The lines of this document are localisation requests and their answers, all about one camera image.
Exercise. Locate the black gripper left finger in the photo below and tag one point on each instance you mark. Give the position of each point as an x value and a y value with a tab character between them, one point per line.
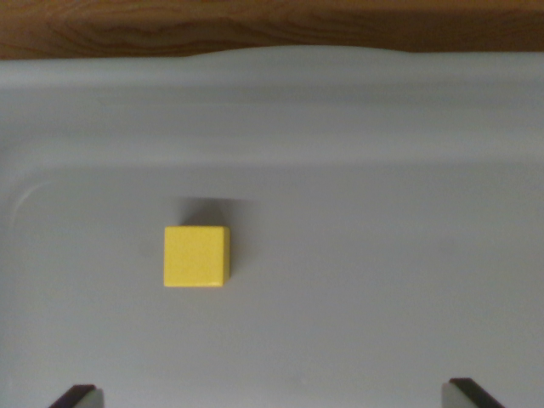
81	397

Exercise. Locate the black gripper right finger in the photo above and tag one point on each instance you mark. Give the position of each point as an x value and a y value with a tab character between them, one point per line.
463	395

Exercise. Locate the yellow cube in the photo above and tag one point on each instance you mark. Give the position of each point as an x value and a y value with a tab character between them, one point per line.
193	257

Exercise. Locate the grey plastic bin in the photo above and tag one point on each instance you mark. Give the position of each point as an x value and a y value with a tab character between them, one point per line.
340	263

